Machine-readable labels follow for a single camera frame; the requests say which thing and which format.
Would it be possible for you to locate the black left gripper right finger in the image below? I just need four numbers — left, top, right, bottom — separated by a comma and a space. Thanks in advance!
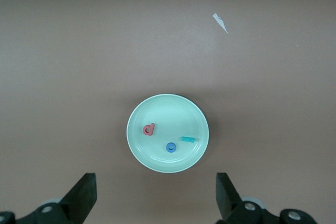
216, 173, 318, 224

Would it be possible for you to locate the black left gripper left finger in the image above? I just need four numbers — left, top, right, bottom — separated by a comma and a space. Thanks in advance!
0, 173, 98, 224

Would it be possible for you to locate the teal foam letter l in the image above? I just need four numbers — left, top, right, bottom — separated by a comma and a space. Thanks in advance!
180, 135, 197, 144

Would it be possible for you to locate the pink foam letter p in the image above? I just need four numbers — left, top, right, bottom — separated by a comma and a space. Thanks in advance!
142, 123, 156, 136

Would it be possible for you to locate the pale green plate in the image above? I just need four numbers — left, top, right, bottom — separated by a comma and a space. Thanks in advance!
126, 93, 210, 174

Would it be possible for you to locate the brown table cover sheet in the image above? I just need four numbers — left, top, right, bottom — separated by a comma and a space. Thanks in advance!
0, 0, 336, 224

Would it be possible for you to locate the white paper scrap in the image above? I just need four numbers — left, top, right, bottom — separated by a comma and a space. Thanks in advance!
212, 13, 229, 35

